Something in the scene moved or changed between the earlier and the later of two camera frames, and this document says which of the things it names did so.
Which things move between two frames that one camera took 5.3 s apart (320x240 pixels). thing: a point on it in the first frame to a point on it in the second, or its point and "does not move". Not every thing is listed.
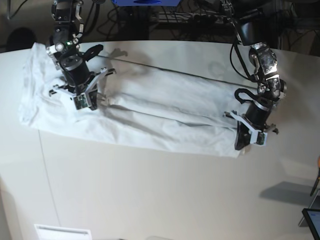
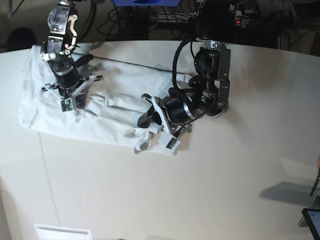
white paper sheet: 52,232 does not move
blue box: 146,3 does not move
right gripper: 256,119 to 177,108
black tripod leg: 315,184 does not move
